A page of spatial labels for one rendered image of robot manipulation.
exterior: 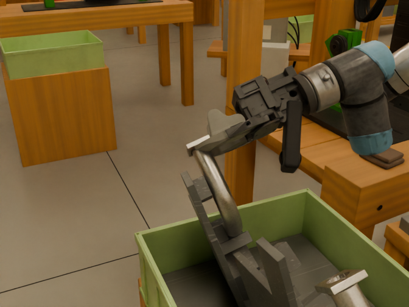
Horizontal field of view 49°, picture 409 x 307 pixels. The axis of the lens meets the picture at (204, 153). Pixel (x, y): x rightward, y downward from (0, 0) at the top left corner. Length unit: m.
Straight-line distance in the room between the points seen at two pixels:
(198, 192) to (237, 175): 1.06
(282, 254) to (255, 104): 0.26
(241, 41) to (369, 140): 0.82
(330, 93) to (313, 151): 0.66
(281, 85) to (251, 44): 0.83
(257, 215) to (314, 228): 0.14
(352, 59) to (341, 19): 1.04
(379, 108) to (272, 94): 0.20
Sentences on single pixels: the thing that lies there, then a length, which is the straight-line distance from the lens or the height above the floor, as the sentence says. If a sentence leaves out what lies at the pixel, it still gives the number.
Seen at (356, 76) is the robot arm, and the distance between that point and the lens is 0.78.
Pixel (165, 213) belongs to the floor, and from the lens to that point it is 2.61.
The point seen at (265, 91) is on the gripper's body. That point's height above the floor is 1.27.
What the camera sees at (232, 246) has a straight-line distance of 0.79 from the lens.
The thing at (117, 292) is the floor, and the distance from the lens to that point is 2.17.
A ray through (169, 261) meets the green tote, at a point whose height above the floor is 0.87.
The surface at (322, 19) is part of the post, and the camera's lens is 1.81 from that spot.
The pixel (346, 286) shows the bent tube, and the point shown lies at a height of 1.20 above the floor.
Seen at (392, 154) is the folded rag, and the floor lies 0.93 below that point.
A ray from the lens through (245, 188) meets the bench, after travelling 1.82.
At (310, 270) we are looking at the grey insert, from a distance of 1.01.
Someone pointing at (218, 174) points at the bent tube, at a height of 1.15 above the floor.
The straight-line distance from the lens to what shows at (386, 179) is 1.28.
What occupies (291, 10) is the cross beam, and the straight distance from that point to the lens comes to 1.77.
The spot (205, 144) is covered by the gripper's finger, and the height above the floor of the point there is 1.20.
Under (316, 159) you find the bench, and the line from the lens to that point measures 1.36.
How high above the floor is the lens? 1.51
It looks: 28 degrees down
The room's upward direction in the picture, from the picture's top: straight up
